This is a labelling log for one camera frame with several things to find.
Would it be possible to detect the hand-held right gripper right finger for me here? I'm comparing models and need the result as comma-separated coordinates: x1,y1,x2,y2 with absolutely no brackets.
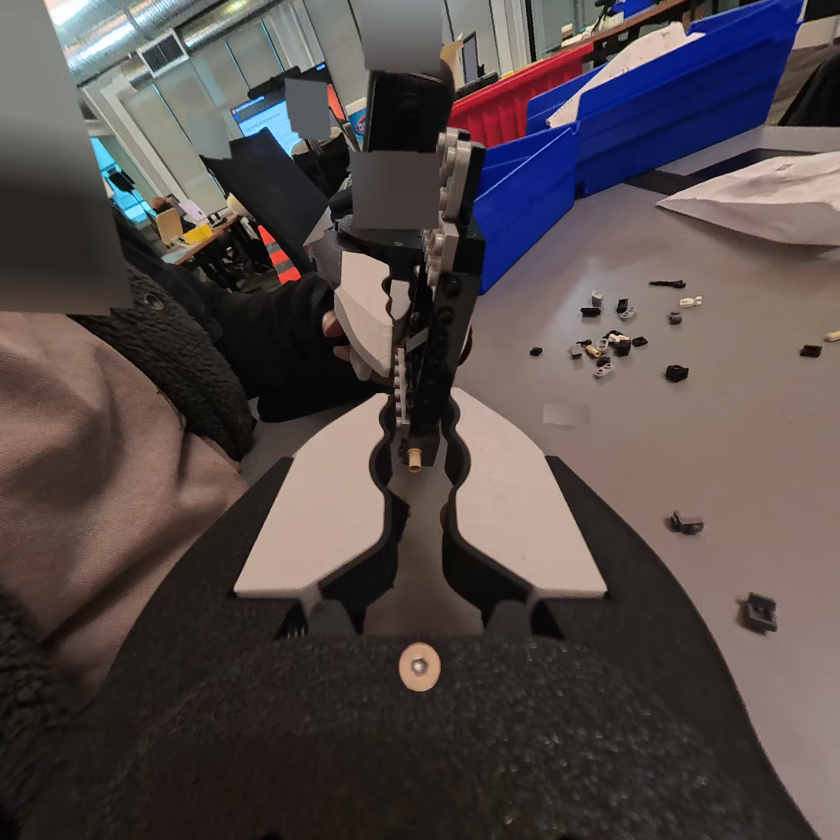
441,387,608,599

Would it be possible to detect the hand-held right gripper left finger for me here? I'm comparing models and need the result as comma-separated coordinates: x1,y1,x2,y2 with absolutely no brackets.
233,392,411,599

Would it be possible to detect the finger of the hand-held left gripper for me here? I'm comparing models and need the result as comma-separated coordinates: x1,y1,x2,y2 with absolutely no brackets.
333,252,412,383

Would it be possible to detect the black brick car chassis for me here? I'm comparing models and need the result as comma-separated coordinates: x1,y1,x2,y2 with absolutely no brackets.
392,126,488,472

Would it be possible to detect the blue plastic storage bin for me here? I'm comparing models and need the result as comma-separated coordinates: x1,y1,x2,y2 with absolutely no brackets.
527,0,806,199
471,123,580,294

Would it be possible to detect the person's left forearm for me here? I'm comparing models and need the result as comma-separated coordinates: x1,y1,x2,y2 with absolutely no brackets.
210,272,395,422

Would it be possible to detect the grey desk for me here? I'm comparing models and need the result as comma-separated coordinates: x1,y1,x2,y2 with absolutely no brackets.
239,125,840,840

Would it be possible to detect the person's left hand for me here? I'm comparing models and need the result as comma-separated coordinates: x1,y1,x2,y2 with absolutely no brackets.
320,308,360,370

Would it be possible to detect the red plastic bin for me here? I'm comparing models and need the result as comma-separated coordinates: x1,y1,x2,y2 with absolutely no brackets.
449,41,596,150

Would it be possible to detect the monitor with blue screen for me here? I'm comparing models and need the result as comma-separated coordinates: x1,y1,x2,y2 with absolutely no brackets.
230,97,291,156

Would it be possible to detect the pile of small brick pieces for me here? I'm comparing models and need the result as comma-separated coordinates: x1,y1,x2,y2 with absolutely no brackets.
570,277,704,383

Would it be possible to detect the white printed paper bag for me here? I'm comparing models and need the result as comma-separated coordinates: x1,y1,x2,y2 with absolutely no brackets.
546,21,691,130
655,153,840,248

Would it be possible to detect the beige sweatshirt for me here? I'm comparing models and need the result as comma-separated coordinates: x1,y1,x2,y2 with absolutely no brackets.
0,310,252,693

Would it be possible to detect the wood-edged office table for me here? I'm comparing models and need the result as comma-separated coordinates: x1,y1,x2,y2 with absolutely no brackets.
558,0,698,67

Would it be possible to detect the black office chair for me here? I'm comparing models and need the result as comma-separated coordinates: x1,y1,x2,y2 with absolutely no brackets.
777,54,840,130

